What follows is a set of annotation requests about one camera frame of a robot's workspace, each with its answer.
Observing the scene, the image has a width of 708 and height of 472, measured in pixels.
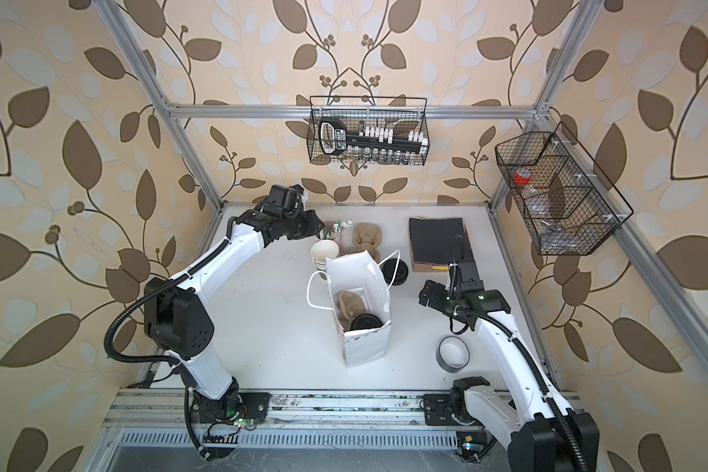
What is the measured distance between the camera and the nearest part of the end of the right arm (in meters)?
0.55

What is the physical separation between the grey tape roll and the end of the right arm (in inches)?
6.7

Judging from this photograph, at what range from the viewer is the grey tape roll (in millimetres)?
797
